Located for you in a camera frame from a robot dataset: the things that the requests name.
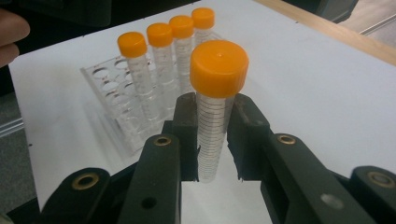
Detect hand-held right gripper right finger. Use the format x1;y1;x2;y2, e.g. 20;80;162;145
227;92;272;181

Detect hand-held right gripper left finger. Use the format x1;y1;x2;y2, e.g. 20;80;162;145
172;91;201;183

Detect orange-capped clear tube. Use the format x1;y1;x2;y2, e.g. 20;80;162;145
191;7;216;48
168;14;196;94
189;39;250;185
117;31;163;125
146;21;180;104

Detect clear acrylic tube rack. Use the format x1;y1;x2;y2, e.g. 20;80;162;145
79;31;225;157

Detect dark cabinet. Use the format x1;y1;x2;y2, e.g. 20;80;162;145
281;0;360;24

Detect metal floor strip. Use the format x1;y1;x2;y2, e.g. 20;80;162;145
358;13;396;35

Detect aluminium frame rail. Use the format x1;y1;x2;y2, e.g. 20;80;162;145
0;118;25;139

